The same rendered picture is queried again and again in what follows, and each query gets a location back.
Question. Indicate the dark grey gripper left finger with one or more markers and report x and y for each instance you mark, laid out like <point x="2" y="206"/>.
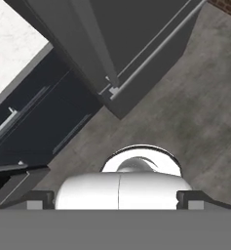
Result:
<point x="40" y="197"/>

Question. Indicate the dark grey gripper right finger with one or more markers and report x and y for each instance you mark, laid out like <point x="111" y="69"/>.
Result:
<point x="189" y="196"/>

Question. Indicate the dark grey fridge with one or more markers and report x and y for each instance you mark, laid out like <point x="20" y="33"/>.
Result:
<point x="136" y="39"/>

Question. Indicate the dark grey open drawer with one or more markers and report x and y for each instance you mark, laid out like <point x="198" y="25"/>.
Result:
<point x="13" y="184"/>

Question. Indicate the white rounded object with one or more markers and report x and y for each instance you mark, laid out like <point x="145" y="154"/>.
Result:
<point x="120" y="192"/>

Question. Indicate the navy cupboard door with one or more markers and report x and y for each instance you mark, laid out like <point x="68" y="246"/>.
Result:
<point x="65" y="123"/>

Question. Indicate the navy drawer front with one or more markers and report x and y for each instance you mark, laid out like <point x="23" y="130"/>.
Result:
<point x="29" y="94"/>

